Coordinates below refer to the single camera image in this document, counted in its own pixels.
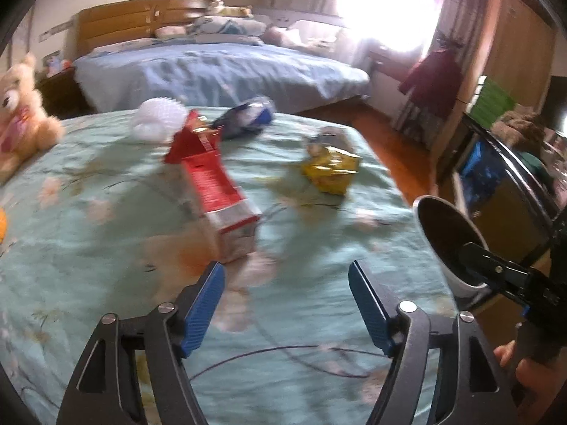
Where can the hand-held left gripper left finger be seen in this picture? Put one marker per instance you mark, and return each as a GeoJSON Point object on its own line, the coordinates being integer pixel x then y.
{"type": "Point", "coordinates": [201, 314]}

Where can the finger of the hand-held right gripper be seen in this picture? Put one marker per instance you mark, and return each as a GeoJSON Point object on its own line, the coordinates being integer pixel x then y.
{"type": "Point", "coordinates": [483, 256]}
{"type": "Point", "coordinates": [505, 285]}

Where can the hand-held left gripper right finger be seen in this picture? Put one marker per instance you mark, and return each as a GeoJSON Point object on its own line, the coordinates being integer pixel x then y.
{"type": "Point", "coordinates": [370, 310]}

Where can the red white carton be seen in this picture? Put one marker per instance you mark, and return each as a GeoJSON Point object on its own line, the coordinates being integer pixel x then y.
{"type": "Point", "coordinates": [217, 190]}

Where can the yellow silver wrapper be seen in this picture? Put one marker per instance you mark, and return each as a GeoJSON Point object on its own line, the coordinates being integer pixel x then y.
{"type": "Point", "coordinates": [332, 168]}

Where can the blue white wrapper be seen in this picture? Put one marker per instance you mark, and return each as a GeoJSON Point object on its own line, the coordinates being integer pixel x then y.
{"type": "Point", "coordinates": [248, 117]}

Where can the person's right hand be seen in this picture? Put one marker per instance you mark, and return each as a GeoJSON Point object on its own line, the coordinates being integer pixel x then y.
{"type": "Point", "coordinates": [531, 372]}

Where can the teal floral bed sheet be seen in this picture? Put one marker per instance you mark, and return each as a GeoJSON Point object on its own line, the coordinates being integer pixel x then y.
{"type": "Point", "coordinates": [110, 239]}

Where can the brown plush toy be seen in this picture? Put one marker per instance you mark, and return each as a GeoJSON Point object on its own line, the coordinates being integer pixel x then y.
{"type": "Point", "coordinates": [520, 128]}

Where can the green box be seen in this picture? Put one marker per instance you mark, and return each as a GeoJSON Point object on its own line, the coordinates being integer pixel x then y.
{"type": "Point", "coordinates": [491, 102]}

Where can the black television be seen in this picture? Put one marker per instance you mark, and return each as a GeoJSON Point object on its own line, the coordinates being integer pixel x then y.
{"type": "Point", "coordinates": [556, 106]}

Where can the dark red coat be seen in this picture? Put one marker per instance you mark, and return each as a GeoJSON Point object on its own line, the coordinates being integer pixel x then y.
{"type": "Point", "coordinates": [432, 84]}

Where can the tall wooden cabinet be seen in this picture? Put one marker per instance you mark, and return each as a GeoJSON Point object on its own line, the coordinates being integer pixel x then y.
{"type": "Point", "coordinates": [514, 40]}

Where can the bed with blue sheet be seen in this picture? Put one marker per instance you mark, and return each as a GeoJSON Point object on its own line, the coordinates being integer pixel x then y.
{"type": "Point", "coordinates": [221, 75]}

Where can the wooden nightstand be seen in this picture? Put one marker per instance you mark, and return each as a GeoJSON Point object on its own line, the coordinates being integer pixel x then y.
{"type": "Point", "coordinates": [62, 93]}

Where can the cream teddy bear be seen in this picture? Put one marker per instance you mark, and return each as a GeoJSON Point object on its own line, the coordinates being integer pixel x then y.
{"type": "Point", "coordinates": [20, 115]}

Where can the window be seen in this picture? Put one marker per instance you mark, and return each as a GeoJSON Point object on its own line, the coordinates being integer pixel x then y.
{"type": "Point", "coordinates": [385, 4]}

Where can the flat blue print pillow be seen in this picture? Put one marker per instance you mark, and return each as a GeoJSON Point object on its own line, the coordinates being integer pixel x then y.
{"type": "Point", "coordinates": [124, 46]}

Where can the pink pillow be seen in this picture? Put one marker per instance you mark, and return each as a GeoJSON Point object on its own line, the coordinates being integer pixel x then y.
{"type": "Point", "coordinates": [170, 31]}

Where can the pink plush toy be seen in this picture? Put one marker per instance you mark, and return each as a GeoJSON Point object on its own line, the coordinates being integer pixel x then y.
{"type": "Point", "coordinates": [281, 37]}

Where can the cartoon print pillow stack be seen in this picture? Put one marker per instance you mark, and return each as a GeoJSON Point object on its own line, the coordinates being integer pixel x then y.
{"type": "Point", "coordinates": [226, 29]}

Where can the wooden headboard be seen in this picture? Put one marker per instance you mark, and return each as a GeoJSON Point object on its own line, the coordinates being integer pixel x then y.
{"type": "Point", "coordinates": [115, 22]}

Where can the yellow plush toy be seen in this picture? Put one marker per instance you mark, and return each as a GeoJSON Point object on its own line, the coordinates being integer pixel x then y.
{"type": "Point", "coordinates": [237, 11]}

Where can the white plush toy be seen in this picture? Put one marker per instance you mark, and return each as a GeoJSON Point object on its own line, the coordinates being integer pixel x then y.
{"type": "Point", "coordinates": [215, 5]}

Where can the grey bed guard rail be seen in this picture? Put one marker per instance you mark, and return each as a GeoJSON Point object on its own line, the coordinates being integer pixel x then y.
{"type": "Point", "coordinates": [310, 29]}

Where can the photo frame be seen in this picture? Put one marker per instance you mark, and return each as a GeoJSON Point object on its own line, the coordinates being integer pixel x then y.
{"type": "Point", "coordinates": [55, 64]}

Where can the wall switch panel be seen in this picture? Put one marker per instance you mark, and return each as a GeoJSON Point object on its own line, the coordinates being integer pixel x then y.
{"type": "Point", "coordinates": [55, 33]}

